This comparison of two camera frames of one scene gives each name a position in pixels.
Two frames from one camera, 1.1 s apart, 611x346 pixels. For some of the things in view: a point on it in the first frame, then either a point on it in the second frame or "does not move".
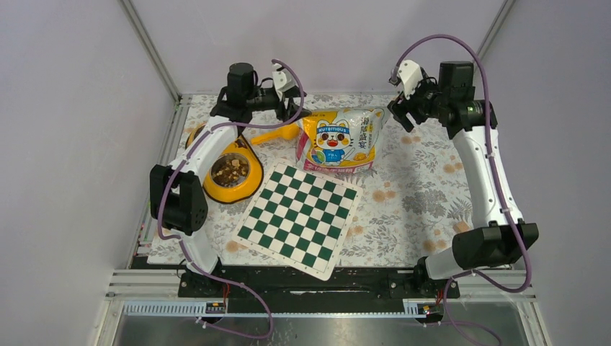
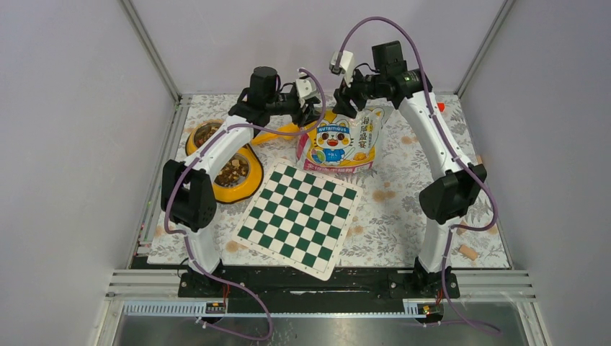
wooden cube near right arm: (460, 226) does not move
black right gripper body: (421, 105) → (361, 89)
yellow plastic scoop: (290, 132) does not move
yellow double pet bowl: (236, 175) does not move
